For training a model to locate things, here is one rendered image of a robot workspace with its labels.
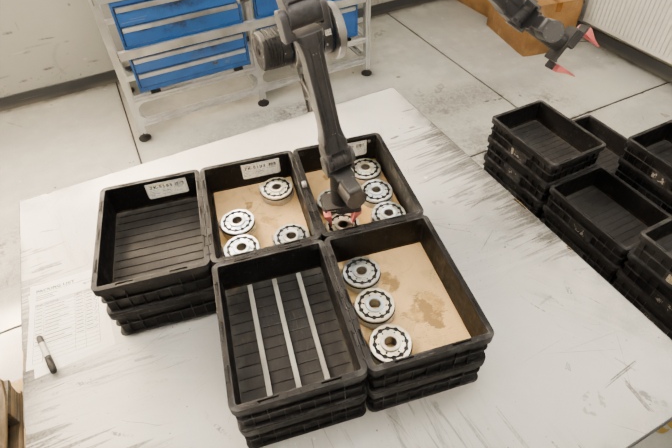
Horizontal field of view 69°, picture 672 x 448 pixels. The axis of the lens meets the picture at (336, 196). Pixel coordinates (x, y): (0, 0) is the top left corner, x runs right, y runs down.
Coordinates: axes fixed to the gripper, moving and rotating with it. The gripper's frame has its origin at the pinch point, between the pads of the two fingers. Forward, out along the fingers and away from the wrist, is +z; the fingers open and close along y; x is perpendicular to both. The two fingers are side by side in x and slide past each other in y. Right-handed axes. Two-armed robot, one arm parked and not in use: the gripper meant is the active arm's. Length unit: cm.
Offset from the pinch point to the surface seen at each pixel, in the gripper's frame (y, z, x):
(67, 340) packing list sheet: -82, 18, -12
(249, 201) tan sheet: -26.5, 4.3, 18.9
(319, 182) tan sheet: -3.1, 4.1, 22.7
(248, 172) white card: -25.6, -1.2, 26.7
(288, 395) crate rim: -21, -6, -51
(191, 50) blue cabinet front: -56, 36, 193
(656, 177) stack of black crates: 139, 35, 29
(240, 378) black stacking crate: -32, 5, -40
